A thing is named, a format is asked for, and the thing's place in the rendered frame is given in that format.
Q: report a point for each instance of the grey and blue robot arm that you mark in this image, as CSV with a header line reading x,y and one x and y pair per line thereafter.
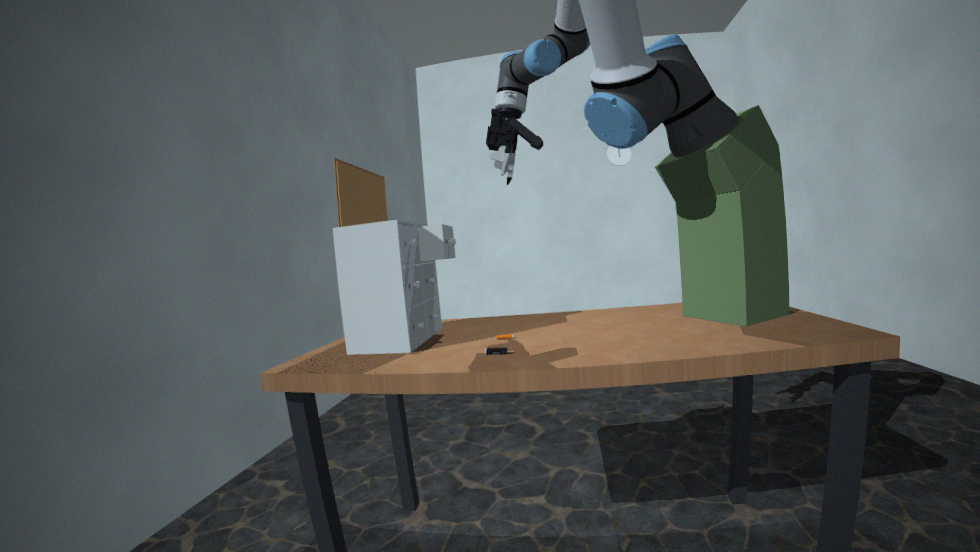
x,y
632,99

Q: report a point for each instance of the grey drawer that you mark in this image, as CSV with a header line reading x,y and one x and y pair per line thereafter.
x,y
436,243
412,284
417,326
409,250
432,307
429,276

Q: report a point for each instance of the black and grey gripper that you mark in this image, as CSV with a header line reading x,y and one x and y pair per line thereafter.
x,y
497,137

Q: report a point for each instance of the white chest of drawers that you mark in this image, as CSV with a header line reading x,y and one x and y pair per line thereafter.
x,y
371,288

